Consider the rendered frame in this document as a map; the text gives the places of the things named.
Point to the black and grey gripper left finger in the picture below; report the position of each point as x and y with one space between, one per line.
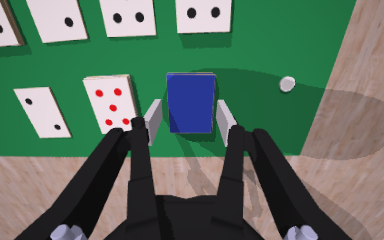
75 213

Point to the green felt mat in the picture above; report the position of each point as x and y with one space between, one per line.
268 40

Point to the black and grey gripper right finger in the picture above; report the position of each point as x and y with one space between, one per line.
295 213

